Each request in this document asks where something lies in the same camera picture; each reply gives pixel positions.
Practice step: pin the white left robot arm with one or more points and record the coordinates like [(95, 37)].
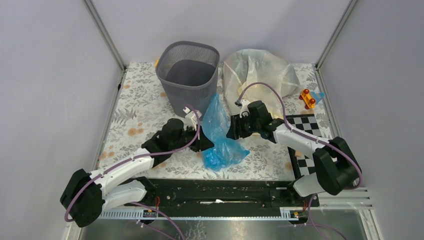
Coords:
[(88, 194)]

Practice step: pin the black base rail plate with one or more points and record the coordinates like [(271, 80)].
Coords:
[(190, 198)]

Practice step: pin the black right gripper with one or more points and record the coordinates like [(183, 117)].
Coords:
[(234, 131)]

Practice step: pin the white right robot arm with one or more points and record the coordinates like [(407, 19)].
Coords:
[(335, 165)]

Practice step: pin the floral patterned table mat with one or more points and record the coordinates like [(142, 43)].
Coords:
[(143, 108)]

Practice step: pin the translucent white plastic bag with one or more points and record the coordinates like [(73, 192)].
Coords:
[(248, 66)]

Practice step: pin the blue plastic trash bag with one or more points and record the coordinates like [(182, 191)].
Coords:
[(215, 125)]

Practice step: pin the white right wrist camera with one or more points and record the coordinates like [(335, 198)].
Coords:
[(243, 105)]

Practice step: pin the orange toy block car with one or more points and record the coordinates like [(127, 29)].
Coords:
[(308, 99)]

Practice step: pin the grey mesh trash bin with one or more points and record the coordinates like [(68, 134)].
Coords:
[(188, 72)]

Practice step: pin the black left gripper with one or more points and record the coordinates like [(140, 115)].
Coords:
[(204, 143)]

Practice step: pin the blue toy piece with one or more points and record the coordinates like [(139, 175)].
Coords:
[(318, 96)]

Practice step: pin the black white checkerboard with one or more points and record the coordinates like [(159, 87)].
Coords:
[(300, 152)]

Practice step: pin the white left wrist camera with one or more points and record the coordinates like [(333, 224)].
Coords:
[(191, 119)]

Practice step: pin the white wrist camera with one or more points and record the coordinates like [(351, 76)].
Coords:
[(243, 105), (191, 119)]

